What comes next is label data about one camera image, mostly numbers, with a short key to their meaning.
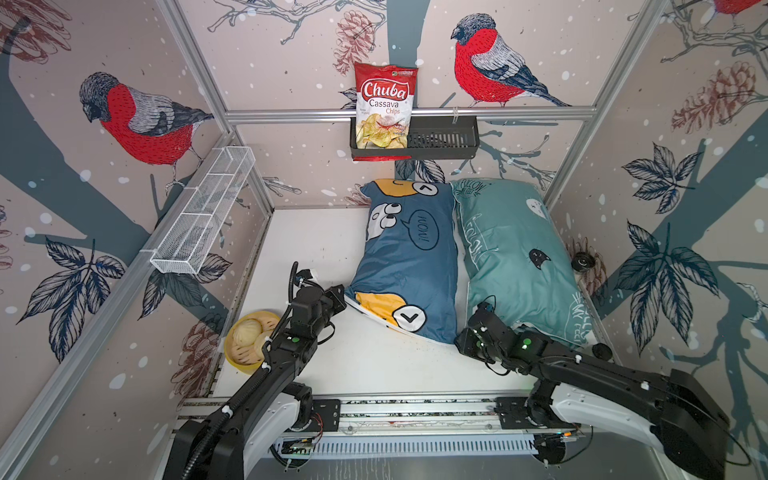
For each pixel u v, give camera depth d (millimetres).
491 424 728
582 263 901
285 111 882
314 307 643
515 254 875
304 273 750
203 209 790
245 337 811
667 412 417
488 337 632
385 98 835
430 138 1070
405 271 854
